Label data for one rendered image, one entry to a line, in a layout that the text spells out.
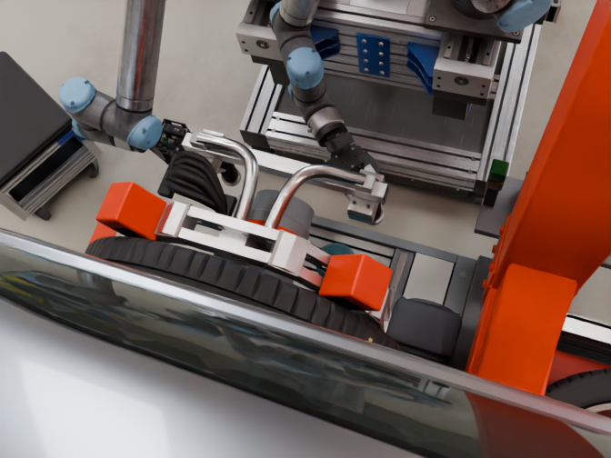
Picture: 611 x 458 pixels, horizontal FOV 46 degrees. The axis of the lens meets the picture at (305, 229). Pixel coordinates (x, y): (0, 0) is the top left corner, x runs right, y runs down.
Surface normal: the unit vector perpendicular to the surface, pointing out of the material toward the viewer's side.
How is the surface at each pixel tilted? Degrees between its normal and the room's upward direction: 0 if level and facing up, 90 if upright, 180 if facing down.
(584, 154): 90
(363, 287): 45
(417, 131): 0
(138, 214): 55
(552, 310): 36
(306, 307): 31
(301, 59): 0
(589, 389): 0
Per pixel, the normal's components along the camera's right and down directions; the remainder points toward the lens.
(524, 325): -0.29, 0.25
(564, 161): -0.32, 0.90
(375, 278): 0.58, -0.06
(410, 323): -0.12, -0.35
